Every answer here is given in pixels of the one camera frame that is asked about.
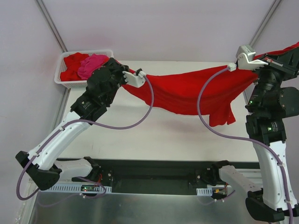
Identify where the white plastic basket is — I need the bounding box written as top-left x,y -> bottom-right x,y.
54,49 -> 114,89

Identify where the red t shirt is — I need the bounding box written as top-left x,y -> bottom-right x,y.
120,41 -> 299,128
60,52 -> 89,82

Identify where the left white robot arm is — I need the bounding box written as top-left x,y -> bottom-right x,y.
16,58 -> 130,190

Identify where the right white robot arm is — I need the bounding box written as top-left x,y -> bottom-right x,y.
201,45 -> 299,224

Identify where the pink t shirt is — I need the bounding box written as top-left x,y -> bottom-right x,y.
78,54 -> 109,80

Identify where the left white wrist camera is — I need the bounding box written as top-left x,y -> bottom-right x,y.
122,70 -> 147,88

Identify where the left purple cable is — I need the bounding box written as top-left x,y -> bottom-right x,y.
17,71 -> 154,207

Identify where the purple cable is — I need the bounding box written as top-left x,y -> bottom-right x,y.
17,71 -> 154,207
196,65 -> 295,224

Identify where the right aluminium frame post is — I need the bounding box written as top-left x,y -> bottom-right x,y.
243,0 -> 284,49

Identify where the aluminium frame post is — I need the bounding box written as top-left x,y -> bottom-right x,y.
243,0 -> 284,49
35,0 -> 68,53

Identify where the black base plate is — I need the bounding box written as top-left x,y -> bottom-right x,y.
57,157 -> 261,194

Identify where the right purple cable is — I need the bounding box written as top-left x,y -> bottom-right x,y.
196,65 -> 295,224

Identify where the left aluminium frame post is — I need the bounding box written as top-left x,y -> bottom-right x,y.
35,0 -> 68,53

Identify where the left white cable duct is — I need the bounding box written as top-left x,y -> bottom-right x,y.
45,183 -> 112,194

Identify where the white cable duct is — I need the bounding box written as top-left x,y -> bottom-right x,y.
196,187 -> 213,196
45,183 -> 112,194

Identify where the right white cable duct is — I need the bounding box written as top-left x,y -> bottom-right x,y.
196,187 -> 213,196

